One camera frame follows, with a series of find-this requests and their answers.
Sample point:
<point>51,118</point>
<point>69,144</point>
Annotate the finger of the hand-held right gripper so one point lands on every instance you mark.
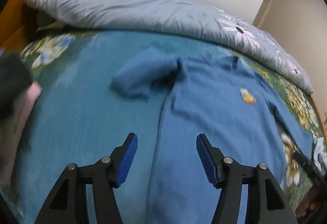
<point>310,165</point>

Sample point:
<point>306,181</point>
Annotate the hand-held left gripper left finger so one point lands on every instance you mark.
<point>126,162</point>

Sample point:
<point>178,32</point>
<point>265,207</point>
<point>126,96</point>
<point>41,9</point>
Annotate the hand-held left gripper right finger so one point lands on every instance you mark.
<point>208,162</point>

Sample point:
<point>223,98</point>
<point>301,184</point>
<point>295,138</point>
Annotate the blue fleece top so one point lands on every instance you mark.
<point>204,101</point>

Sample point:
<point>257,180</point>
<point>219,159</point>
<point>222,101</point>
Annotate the person's right hand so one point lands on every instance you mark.
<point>310,203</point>

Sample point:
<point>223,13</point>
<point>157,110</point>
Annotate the green floral printed blanket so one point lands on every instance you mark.
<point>76,111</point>

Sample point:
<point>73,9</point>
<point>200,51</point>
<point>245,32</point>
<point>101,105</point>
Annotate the pink garment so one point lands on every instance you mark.
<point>28,104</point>

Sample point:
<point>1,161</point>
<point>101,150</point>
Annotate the dark grey garment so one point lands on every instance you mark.
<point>12,81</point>

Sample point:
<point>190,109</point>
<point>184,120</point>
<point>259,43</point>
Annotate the grey-blue daisy print duvet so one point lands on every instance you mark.
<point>127,9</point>

